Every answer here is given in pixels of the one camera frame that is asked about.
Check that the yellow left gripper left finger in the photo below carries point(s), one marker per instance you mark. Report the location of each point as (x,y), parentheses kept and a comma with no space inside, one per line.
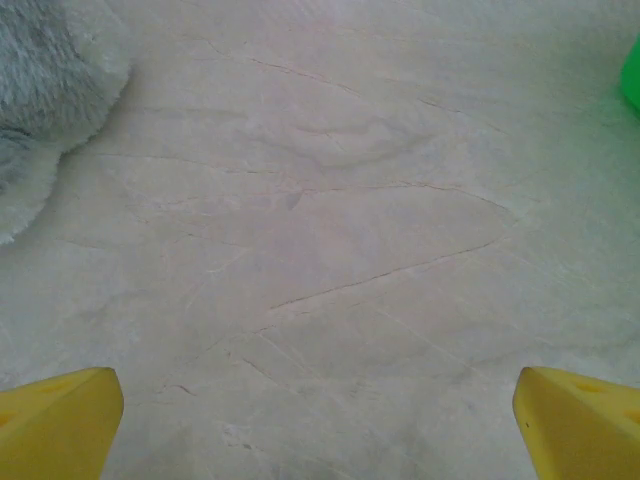
(55,430)

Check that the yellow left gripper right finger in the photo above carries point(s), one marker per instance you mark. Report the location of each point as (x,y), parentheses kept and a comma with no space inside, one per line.
(580,430)

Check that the grey plush dog toy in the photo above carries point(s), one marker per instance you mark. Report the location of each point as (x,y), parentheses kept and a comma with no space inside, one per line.
(45,80)

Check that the green plastic basket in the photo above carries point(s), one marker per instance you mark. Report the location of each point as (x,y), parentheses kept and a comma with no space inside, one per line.
(632,80)

